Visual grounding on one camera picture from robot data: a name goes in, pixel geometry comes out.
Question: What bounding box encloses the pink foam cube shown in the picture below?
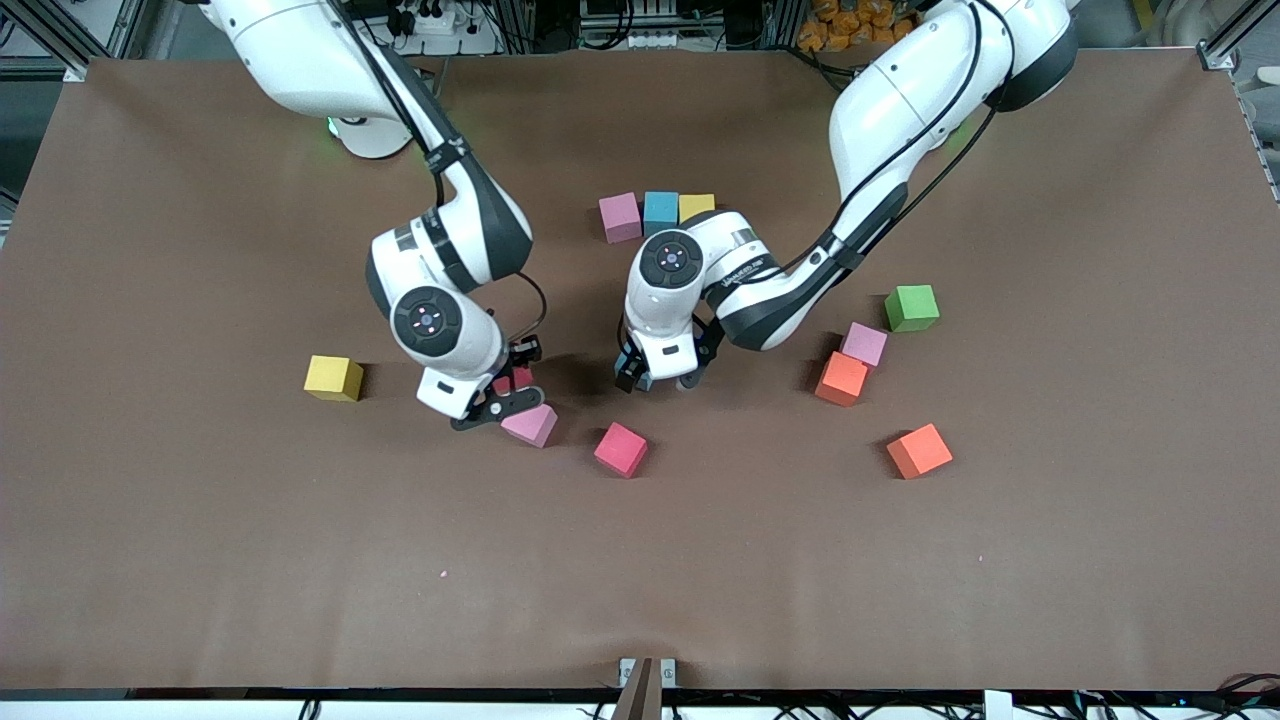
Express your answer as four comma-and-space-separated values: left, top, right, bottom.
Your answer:
839, 321, 889, 371
500, 403, 559, 449
598, 192, 644, 245

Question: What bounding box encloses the orange foam cube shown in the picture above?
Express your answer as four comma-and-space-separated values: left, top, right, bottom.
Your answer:
886, 423, 954, 480
814, 351, 869, 407

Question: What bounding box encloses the green foam cube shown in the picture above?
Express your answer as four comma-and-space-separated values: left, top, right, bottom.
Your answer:
884, 284, 941, 333

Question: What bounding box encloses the white power strip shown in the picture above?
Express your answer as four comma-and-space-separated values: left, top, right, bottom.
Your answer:
385, 0, 501, 56

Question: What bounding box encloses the silver equipment box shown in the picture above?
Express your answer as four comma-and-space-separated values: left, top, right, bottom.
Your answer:
580, 0, 701, 51

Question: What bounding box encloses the orange snack bag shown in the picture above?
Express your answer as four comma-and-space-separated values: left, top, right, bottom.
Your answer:
797, 0, 936, 53

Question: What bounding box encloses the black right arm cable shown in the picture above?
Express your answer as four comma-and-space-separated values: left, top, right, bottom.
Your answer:
500, 270, 551, 341

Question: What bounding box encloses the small metal bracket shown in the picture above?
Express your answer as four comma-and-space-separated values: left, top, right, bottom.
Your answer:
619, 657, 678, 689

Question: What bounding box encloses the aluminium frame profile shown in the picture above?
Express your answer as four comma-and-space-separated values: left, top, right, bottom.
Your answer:
0, 0, 146, 81
1198, 0, 1280, 71

